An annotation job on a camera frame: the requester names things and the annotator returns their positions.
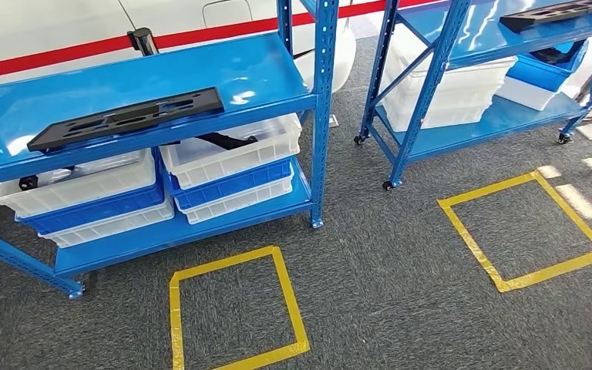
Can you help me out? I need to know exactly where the black plastic panel part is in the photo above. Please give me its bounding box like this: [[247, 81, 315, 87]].
[[26, 86, 226, 154], [499, 0, 592, 34]]

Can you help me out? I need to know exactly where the blue metal shelf rack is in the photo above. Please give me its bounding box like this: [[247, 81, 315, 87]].
[[0, 0, 341, 301], [353, 0, 592, 191]]

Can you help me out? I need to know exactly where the yellow floor tape square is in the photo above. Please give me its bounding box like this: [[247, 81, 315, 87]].
[[169, 246, 311, 370], [438, 170, 592, 294]]

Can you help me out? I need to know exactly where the blue plastic crate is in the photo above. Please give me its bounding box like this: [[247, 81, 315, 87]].
[[165, 156, 294, 211], [15, 178, 167, 237], [505, 39, 589, 94]]

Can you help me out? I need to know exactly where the white car with red stripe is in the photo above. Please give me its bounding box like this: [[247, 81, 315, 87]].
[[0, 0, 430, 96]]

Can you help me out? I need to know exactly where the black chrome barrier post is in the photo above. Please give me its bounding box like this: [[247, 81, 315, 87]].
[[126, 26, 160, 57]]

